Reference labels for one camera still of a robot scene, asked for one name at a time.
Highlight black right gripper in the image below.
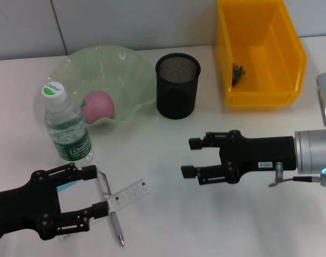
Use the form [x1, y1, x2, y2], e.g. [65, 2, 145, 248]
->
[180, 130, 298, 186]

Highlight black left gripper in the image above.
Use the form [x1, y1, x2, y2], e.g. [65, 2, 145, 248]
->
[0, 162, 110, 241]

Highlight blue scissors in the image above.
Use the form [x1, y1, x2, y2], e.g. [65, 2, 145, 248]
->
[57, 180, 78, 192]

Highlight clear water bottle green label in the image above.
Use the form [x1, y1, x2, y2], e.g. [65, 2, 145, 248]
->
[40, 81, 95, 163]

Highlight pink toy peach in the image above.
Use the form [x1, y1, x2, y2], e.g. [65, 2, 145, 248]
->
[81, 90, 116, 125]

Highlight transparent plastic ruler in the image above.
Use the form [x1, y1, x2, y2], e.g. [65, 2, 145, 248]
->
[60, 180, 152, 241]

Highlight silver ballpoint pen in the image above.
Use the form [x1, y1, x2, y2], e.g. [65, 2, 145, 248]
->
[97, 171, 125, 247]

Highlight black mesh pen holder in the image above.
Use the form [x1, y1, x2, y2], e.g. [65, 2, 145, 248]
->
[155, 52, 201, 120]

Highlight green glass fruit bowl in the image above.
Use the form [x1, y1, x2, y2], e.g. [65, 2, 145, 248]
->
[43, 45, 157, 129]

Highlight yellow plastic bin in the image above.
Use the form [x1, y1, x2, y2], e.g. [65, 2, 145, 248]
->
[216, 0, 308, 108]

